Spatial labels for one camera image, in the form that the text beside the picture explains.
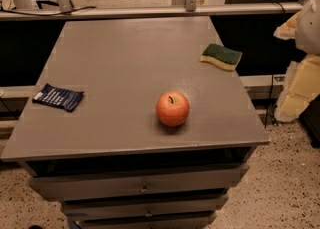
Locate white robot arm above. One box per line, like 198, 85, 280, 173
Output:
295, 0, 320, 55

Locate red apple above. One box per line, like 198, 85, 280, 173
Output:
156, 91, 190, 127

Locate green and yellow sponge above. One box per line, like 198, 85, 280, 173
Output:
200, 44, 242, 71

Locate grey drawer cabinet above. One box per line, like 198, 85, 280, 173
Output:
0, 16, 271, 229

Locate dark blue snack packet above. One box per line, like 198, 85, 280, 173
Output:
32, 84, 84, 112

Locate middle grey drawer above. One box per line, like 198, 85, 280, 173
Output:
62, 192, 228, 220

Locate grey drawer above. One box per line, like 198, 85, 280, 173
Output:
30, 163, 249, 201
75, 211, 216, 229
62, 192, 228, 220

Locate bottom grey drawer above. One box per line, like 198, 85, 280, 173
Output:
75, 211, 216, 229

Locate grey metal railing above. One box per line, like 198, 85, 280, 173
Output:
0, 3, 302, 21

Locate top grey drawer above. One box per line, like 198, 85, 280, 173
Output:
30, 163, 249, 201

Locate yellow foam padding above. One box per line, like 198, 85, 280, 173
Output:
274, 54, 320, 122

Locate black hanging cable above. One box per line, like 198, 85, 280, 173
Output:
264, 74, 276, 129

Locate black cable on railing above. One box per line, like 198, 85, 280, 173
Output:
0, 5, 98, 17

